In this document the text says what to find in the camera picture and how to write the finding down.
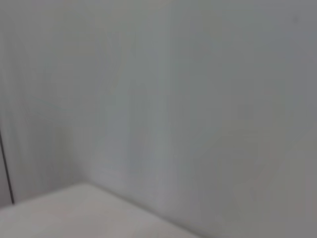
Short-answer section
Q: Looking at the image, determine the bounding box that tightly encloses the thin dark vertical strip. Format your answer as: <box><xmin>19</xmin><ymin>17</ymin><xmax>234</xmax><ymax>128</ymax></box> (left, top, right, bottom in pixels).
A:
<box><xmin>0</xmin><ymin>129</ymin><xmax>15</xmax><ymax>204</ymax></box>

